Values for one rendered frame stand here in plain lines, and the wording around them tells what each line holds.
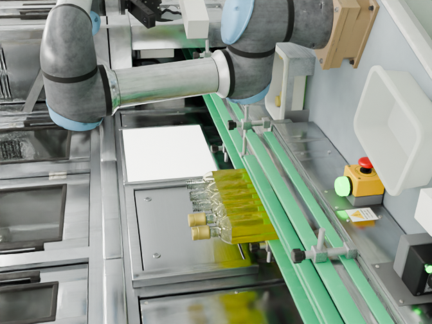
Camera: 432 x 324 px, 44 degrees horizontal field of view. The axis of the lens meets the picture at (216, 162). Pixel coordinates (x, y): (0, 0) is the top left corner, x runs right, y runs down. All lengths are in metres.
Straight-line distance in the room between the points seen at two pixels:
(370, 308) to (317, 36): 0.60
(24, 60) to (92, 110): 1.20
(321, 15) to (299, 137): 0.40
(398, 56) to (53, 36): 0.70
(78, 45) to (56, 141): 1.12
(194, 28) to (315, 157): 0.50
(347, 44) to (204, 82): 0.34
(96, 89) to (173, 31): 1.17
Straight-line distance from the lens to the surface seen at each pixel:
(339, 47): 1.29
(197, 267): 1.45
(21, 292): 1.52
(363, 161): 1.22
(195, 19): 1.56
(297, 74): 1.59
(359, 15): 1.26
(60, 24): 1.16
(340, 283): 1.05
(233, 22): 1.21
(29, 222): 1.77
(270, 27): 1.23
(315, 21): 1.25
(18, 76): 2.40
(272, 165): 1.39
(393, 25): 1.20
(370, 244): 1.14
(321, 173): 1.34
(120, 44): 2.32
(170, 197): 1.73
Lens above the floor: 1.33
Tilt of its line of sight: 10 degrees down
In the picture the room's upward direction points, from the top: 94 degrees counter-clockwise
